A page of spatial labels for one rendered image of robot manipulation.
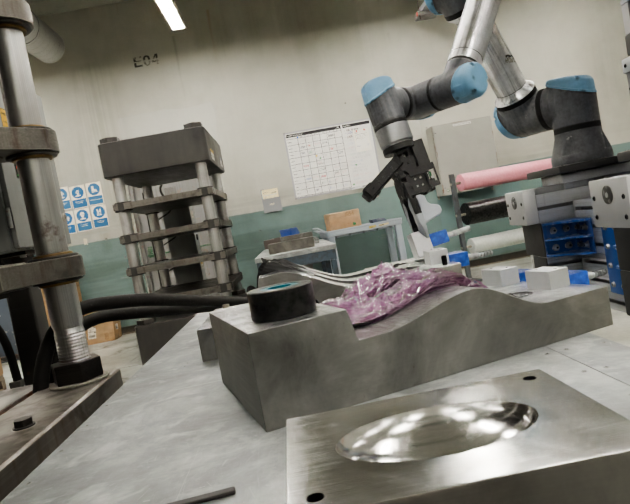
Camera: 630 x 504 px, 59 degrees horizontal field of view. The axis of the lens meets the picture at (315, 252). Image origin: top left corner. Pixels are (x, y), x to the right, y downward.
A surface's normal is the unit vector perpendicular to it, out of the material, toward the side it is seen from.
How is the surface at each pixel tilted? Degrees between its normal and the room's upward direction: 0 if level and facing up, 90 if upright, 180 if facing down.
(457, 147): 90
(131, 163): 90
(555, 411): 0
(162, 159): 90
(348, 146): 90
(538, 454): 0
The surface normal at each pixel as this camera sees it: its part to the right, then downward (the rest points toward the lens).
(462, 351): 0.33, -0.01
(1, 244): 0.05, 0.04
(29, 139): 0.81, -0.12
